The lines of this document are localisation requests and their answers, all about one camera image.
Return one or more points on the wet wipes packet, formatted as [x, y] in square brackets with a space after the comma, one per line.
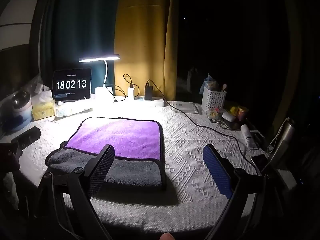
[71, 110]

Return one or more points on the dark green curtain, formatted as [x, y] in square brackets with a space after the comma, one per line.
[82, 30]

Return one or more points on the white earbuds case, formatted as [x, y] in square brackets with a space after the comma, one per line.
[228, 116]

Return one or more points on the flat white box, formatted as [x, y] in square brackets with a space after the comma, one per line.
[183, 107]

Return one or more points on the steel thermos bottle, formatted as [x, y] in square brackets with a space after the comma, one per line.
[281, 140]

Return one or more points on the white desk lamp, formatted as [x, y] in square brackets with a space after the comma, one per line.
[103, 93]

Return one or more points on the black charger plug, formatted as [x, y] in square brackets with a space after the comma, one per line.
[148, 91]

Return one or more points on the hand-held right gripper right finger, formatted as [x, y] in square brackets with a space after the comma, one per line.
[217, 171]

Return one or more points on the person's right hand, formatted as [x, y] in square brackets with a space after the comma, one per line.
[167, 236]

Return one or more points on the black smartphone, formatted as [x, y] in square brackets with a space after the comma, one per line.
[260, 162]

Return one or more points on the yellow tissue box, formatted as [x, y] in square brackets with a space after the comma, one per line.
[43, 110]

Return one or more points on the white charger plug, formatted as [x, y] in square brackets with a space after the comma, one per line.
[131, 92]

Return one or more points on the black tablet clock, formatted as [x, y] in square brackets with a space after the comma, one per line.
[71, 85]

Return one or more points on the white plastic basket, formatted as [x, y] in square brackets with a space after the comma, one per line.
[213, 100]

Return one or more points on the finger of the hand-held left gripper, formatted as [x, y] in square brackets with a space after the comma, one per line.
[28, 135]

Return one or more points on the white power strip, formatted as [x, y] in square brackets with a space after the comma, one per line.
[156, 102]

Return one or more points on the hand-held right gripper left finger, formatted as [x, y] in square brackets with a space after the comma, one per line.
[101, 170]

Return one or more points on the white tube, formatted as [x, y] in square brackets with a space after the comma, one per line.
[248, 136]

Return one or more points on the purple and grey towel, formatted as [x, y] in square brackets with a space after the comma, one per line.
[120, 135]

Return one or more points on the yellow curtain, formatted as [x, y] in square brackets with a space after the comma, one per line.
[145, 35]

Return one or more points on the white woven tablecloth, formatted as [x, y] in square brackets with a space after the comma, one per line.
[190, 160]

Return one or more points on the round white and blue device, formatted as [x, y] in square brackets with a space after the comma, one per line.
[21, 110]

